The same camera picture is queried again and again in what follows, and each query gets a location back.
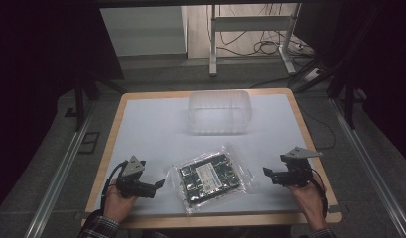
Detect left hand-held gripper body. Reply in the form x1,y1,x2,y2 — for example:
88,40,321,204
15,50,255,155
115,155,158,199

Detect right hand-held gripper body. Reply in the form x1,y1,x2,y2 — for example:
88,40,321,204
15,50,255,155
271,146,324,188

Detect person's left hand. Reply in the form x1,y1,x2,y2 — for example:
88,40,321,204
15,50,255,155
102,178,139,224

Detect person's right hand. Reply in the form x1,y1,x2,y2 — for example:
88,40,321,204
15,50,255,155
285,179,328,231

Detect bagged black circuit board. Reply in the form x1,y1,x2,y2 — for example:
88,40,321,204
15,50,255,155
168,142,257,215

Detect white table mat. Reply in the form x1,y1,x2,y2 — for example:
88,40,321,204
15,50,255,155
93,93,316,217

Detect black floor plate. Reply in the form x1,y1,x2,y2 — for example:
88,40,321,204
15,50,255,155
77,131,101,155

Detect clear plastic container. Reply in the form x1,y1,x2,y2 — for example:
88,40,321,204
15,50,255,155
186,89,253,136

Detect black metal stand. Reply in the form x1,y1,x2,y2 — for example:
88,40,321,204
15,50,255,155
289,56,368,131

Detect white power strip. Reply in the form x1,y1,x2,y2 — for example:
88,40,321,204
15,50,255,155
303,66,322,83

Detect black tripod stand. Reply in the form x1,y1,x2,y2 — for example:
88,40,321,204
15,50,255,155
64,70,126,133

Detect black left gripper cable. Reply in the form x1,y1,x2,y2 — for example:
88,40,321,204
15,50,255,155
100,160,129,212

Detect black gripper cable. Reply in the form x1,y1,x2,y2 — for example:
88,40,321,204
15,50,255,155
310,168,330,219
100,160,129,212

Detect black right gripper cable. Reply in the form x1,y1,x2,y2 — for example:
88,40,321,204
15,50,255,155
310,168,330,219

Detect thin black floor cable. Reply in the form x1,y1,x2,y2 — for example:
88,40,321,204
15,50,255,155
299,104,337,151

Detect aluminium floor rail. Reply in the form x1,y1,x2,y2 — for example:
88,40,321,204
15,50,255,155
24,98,97,238
328,98,406,238

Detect tangle of black floor cables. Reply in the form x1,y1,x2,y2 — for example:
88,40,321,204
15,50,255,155
215,3,315,58

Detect white metal desk frame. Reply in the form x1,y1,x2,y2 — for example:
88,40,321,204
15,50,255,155
207,3,303,77

